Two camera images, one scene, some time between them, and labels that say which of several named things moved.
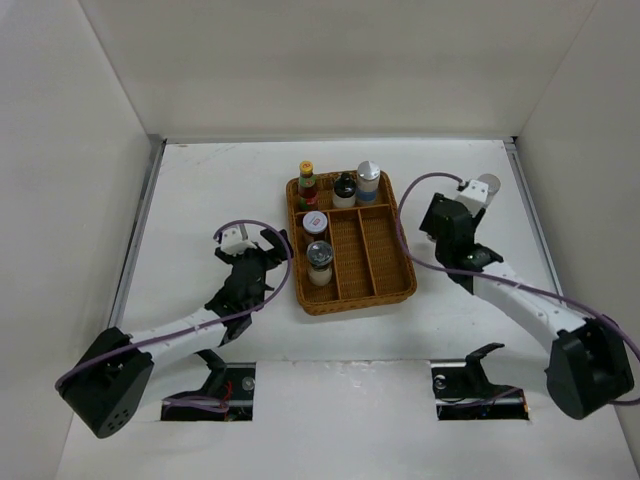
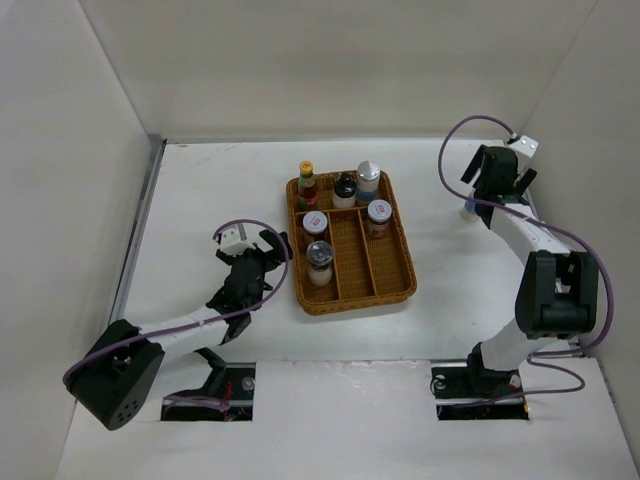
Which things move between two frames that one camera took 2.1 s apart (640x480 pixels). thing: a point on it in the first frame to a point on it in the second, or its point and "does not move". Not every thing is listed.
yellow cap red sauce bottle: (307, 187) does not move
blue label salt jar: (368, 183) does not move
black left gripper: (279, 246) does not move
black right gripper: (428, 221) to (475, 166)
